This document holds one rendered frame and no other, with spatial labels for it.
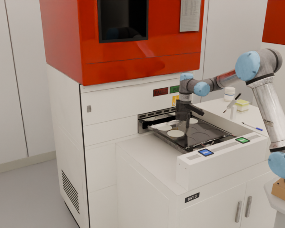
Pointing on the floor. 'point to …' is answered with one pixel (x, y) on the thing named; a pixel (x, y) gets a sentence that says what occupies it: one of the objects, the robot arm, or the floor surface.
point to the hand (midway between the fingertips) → (186, 131)
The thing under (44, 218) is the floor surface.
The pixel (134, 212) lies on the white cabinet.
